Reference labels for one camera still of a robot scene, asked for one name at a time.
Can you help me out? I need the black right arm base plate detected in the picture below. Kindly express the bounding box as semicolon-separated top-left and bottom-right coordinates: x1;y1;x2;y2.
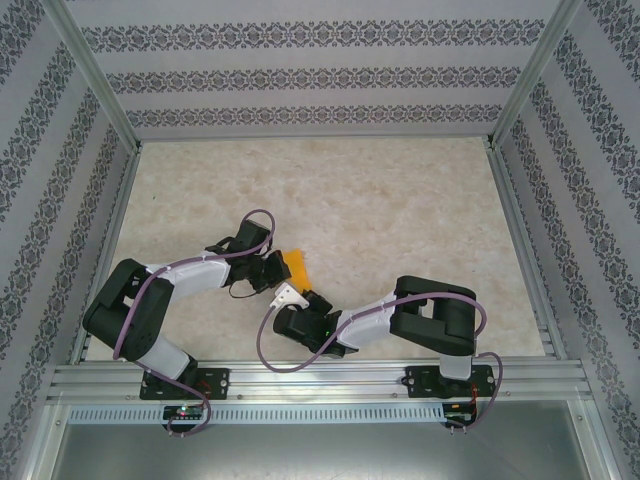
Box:
405;363;499;400

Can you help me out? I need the aluminium mounting rail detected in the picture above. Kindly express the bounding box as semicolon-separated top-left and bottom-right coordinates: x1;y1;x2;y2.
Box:
47;357;594;401

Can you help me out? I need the aluminium frame profile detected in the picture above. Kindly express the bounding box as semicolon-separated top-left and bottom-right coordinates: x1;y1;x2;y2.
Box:
568;399;624;480
19;402;71;480

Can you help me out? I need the thin black left gripper cable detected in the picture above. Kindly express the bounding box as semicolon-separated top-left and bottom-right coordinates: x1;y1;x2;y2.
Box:
227;279;261;299

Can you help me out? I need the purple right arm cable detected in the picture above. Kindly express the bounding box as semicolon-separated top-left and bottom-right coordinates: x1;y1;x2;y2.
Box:
256;294;503;436

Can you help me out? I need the grey slotted cable duct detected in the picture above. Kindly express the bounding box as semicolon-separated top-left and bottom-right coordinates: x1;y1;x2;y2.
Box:
67;403;446;425

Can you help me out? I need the orange paper sheet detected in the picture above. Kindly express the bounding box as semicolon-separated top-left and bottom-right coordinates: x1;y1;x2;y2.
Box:
282;248;314;291

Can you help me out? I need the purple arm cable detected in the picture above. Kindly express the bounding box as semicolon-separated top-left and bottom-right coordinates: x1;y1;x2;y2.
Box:
112;208;278;439
256;294;503;436

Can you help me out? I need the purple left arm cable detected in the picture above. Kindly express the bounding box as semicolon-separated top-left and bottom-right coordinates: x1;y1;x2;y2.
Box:
112;208;278;439

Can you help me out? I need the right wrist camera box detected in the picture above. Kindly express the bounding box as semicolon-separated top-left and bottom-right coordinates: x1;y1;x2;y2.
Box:
269;281;324;352

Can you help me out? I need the right controller circuit board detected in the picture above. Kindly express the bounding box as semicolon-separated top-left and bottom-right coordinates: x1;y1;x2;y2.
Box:
443;402;476;421

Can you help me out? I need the left controller circuit board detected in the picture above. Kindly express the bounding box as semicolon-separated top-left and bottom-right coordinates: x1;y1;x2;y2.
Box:
163;404;204;421

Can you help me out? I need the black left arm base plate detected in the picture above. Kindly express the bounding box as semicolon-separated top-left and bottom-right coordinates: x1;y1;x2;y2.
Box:
138;367;231;401

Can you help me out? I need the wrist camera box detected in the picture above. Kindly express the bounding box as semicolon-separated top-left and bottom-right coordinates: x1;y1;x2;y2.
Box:
234;219;274;256
269;281;324;352

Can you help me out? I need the controller circuit board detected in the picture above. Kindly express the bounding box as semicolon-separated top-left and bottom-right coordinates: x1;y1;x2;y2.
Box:
443;402;476;421
163;404;204;421

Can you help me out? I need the aluminium side rail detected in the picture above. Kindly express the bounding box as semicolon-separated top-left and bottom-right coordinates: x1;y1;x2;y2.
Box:
69;144;144;364
484;142;569;359

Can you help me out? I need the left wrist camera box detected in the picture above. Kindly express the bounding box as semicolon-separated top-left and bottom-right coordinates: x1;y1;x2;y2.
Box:
234;219;274;256

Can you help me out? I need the grey metal panel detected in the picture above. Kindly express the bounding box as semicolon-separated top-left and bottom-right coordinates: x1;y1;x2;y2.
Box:
49;399;611;480

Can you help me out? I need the aluminium frame post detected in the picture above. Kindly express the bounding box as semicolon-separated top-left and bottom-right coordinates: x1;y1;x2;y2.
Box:
487;0;584;149
42;0;141;151

